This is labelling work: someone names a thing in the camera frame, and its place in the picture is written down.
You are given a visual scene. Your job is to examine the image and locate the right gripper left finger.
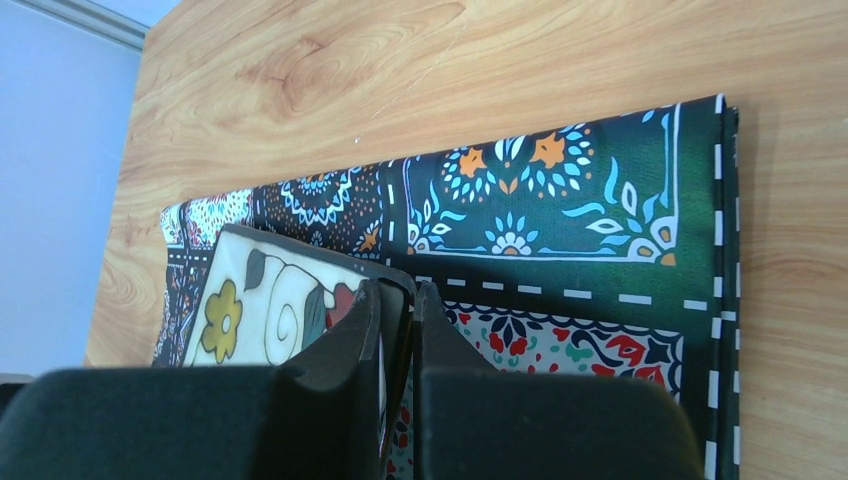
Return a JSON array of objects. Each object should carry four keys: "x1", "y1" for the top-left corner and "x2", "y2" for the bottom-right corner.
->
[{"x1": 1, "y1": 281, "x2": 382, "y2": 479}]

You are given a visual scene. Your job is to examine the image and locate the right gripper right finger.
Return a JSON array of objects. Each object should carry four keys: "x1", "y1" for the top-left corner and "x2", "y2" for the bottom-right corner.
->
[{"x1": 413, "y1": 282, "x2": 704, "y2": 479}]

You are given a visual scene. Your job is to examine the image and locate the square floral plate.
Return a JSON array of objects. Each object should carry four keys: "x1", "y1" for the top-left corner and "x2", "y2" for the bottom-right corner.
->
[{"x1": 182, "y1": 225, "x2": 415, "y2": 459}]

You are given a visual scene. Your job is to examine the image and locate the colourful patterned placemat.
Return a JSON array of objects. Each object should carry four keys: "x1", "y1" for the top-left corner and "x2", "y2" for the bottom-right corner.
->
[{"x1": 153, "y1": 95, "x2": 741, "y2": 479}]

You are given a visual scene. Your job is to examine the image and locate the aluminium frame rail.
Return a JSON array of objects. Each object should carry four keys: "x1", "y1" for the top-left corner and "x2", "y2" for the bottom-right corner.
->
[{"x1": 14, "y1": 0, "x2": 149, "y2": 52}]

